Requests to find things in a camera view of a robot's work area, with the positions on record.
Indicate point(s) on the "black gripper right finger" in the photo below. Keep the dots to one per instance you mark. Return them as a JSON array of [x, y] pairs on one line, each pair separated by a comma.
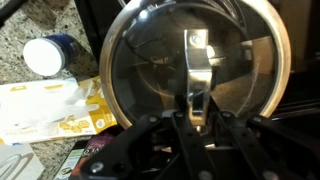
[[273, 153]]

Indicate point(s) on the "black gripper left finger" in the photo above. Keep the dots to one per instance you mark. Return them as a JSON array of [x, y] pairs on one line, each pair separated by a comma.
[[133, 156]]

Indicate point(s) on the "glass lid with steel rim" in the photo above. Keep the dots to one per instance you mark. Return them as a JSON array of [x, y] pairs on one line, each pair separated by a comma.
[[150, 66]]

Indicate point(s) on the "blue jar with white lid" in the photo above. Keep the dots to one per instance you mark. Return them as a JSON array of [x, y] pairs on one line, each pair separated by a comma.
[[43, 56]]

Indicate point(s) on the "purple printed packet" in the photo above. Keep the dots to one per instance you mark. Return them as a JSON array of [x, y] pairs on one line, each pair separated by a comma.
[[96, 143]]

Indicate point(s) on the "black electric stove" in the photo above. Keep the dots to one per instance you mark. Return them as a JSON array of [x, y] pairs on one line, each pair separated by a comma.
[[300, 93]]

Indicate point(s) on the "yellow and white box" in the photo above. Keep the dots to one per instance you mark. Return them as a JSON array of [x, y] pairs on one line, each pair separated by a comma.
[[40, 106]]

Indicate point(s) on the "white packet with grey print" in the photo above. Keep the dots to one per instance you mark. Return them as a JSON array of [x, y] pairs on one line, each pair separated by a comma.
[[16, 163]]

